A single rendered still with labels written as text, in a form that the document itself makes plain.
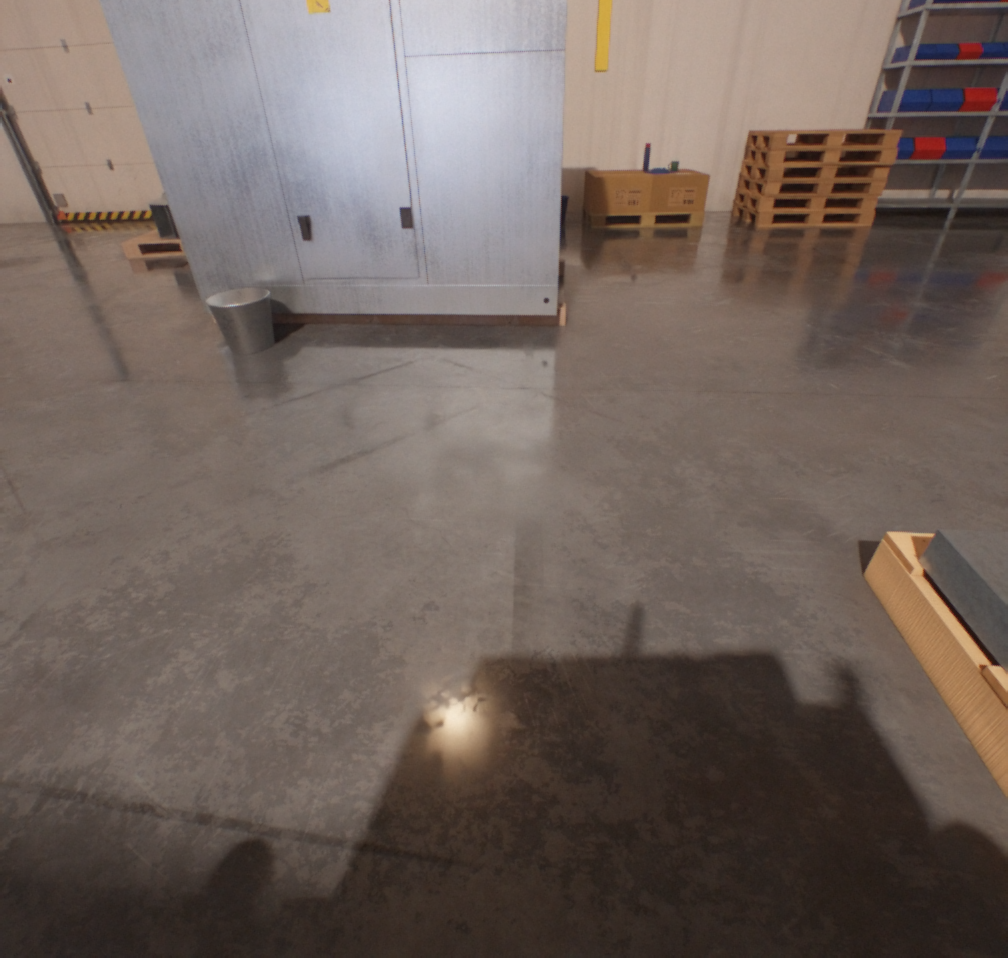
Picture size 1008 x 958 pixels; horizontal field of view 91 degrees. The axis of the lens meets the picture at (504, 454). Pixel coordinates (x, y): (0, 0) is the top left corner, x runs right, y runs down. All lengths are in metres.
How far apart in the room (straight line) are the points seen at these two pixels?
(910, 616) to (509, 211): 2.27
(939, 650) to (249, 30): 3.25
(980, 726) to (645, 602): 0.64
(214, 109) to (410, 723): 2.83
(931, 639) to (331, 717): 1.26
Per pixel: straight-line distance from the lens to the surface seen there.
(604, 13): 3.49
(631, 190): 6.05
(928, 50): 7.54
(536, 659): 1.21
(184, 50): 3.24
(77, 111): 9.30
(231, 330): 3.00
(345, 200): 2.94
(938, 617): 1.41
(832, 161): 6.64
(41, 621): 1.73
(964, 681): 1.38
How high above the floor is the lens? 1.00
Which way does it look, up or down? 33 degrees down
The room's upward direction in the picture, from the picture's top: 2 degrees counter-clockwise
